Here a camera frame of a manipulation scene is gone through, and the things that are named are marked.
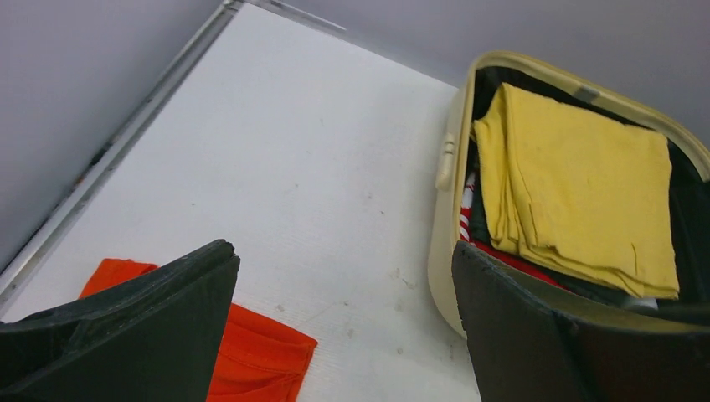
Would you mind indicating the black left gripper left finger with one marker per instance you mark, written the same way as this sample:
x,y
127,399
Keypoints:
x,y
153,338

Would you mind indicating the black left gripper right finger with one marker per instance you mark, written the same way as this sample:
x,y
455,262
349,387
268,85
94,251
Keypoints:
x,y
531,341

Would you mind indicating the orange t-shirt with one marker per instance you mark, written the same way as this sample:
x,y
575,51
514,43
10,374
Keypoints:
x,y
260,359

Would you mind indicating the red printed t-shirt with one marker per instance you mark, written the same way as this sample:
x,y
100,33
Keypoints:
x,y
473,229

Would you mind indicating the yellow t-shirt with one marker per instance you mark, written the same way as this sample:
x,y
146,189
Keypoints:
x,y
577,192

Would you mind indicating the yellow suitcase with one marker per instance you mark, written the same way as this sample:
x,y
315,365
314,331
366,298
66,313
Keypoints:
x,y
451,173

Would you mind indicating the dark grey dotted cloth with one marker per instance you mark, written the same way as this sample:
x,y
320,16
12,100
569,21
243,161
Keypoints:
x,y
596,293

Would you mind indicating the white spray bottle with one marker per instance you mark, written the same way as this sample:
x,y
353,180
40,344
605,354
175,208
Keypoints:
x,y
639,304

